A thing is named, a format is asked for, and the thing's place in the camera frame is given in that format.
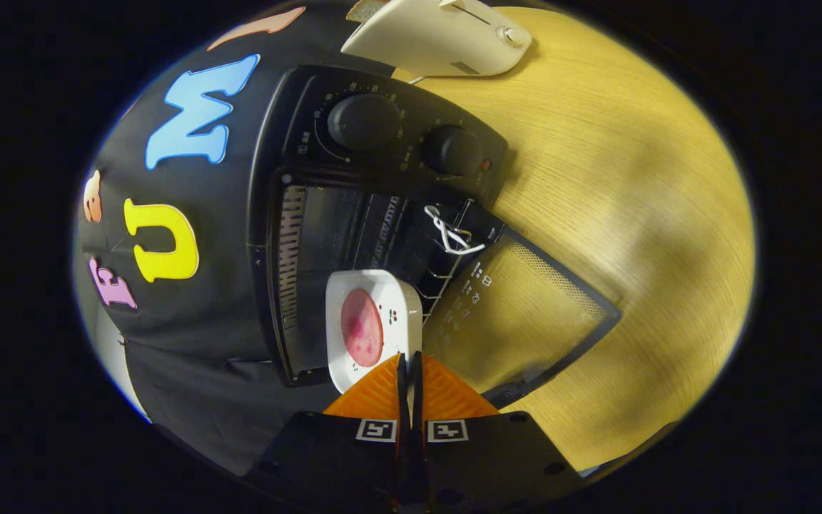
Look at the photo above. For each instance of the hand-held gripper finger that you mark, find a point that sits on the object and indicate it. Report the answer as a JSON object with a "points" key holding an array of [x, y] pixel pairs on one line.
{"points": [[402, 400], [417, 400]]}

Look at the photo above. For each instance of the pink ham slice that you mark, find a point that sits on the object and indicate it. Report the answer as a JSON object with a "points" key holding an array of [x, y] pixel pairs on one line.
{"points": [[362, 328]]}

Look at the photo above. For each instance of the white square plate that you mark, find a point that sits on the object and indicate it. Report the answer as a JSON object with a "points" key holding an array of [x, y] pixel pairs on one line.
{"points": [[340, 300]]}

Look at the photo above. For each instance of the black toaster oven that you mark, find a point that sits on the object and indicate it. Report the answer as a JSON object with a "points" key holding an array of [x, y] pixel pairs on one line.
{"points": [[297, 107]]}

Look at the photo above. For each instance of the white pop-up toaster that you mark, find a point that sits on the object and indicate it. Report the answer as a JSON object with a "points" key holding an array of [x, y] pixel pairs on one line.
{"points": [[439, 43]]}

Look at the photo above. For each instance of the brown bread slice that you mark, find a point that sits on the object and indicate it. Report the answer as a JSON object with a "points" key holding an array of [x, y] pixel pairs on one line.
{"points": [[364, 8]]}

